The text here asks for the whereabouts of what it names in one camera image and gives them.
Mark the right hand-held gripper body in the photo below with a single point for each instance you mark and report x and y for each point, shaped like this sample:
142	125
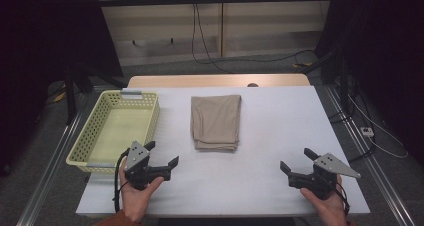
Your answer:
321	176

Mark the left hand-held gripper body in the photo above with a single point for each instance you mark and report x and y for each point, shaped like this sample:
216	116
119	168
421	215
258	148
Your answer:
137	156

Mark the pale yellow plastic basket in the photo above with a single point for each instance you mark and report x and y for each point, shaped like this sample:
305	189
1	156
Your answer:
115	129

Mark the beige cloth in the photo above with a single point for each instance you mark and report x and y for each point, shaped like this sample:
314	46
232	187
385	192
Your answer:
215	122

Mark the person's right hand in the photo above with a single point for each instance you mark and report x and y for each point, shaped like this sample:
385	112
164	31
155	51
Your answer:
328	207

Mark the person's left hand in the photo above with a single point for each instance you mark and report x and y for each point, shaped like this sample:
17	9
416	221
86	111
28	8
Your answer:
135	199

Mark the white table mat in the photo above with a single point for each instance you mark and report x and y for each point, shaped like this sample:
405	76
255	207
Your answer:
266	136

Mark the white power strip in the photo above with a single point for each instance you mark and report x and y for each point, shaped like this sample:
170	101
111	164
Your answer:
367	131

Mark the wooden table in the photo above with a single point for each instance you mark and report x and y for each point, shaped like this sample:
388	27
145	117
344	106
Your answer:
200	80

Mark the black metal stand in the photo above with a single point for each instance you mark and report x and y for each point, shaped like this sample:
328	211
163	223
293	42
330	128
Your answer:
70	96

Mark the black curtain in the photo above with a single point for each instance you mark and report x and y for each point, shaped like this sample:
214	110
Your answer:
386	52
40	52

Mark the aluminium floor rail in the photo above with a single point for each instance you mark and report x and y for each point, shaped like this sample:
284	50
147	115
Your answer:
376	172
50	172

